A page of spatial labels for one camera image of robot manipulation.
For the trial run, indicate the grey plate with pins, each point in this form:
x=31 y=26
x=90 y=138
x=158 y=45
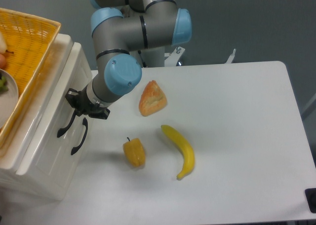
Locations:
x=9 y=99

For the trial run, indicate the black top drawer handle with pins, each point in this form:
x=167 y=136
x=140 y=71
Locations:
x=61 y=132

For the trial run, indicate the yellow woven basket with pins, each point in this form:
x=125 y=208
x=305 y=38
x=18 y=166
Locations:
x=29 y=39

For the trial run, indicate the pink sausage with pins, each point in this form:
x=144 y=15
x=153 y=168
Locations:
x=2 y=61

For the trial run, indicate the triangular pastry bread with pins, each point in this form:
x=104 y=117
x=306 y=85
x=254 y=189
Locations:
x=152 y=100

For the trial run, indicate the black object at table edge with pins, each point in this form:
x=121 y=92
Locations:
x=310 y=194

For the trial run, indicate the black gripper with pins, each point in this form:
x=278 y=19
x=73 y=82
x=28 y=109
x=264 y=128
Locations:
x=79 y=101

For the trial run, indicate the yellow bell pepper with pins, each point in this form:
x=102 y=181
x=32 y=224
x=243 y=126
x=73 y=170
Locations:
x=134 y=152

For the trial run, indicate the yellow banana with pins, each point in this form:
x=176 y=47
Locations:
x=184 y=147

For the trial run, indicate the dark grapes bunch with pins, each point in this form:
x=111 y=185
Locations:
x=3 y=84

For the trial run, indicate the white drawer cabinet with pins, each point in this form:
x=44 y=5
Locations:
x=24 y=131

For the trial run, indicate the white metal bracket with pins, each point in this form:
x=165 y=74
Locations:
x=231 y=57

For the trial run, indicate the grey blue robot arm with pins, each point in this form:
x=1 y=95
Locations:
x=119 y=27

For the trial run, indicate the white pear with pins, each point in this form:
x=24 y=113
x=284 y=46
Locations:
x=3 y=45

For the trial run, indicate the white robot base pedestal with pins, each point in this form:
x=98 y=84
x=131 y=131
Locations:
x=157 y=57

